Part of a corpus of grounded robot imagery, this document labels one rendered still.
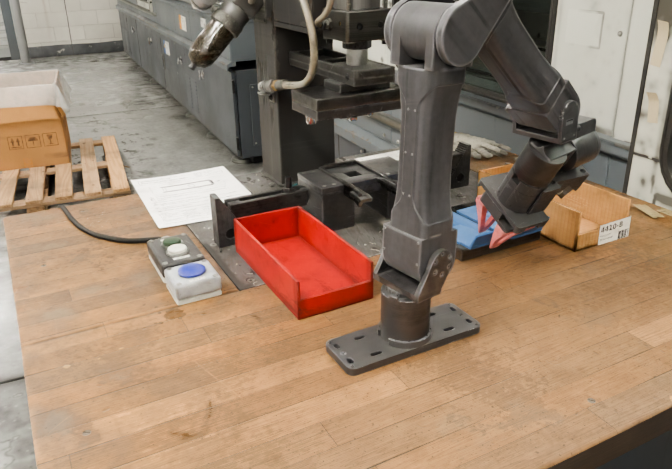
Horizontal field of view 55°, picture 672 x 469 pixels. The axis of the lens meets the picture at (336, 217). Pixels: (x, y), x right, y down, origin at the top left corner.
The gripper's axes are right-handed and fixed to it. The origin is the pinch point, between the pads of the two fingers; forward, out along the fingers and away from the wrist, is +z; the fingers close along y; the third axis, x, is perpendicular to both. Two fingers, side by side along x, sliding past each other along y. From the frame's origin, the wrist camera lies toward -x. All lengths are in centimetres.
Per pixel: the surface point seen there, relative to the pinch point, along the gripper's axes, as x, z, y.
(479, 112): -55, 32, 57
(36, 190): 47, 222, 226
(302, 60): 11.9, 0.2, 47.2
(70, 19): -75, 507, 795
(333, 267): 23.5, 7.8, 6.3
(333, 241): 23.1, 4.4, 8.9
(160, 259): 47, 12, 18
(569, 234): -13.6, -1.2, -4.4
